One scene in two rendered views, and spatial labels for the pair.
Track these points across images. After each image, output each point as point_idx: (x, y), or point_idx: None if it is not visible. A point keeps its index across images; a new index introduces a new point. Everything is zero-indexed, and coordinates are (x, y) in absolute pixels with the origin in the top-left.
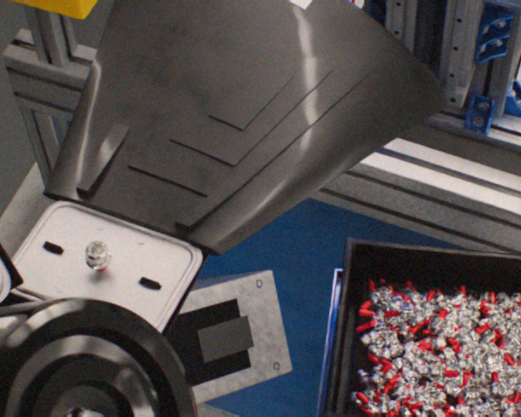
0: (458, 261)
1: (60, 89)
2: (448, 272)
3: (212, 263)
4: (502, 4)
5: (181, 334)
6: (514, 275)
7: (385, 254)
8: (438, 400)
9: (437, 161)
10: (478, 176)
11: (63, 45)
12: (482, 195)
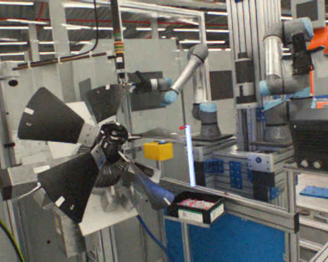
0: (201, 195)
1: (159, 183)
2: (200, 199)
3: (180, 230)
4: (252, 198)
5: (142, 167)
6: (211, 199)
7: (190, 193)
8: None
9: (208, 189)
10: (213, 191)
11: (161, 174)
12: (212, 192)
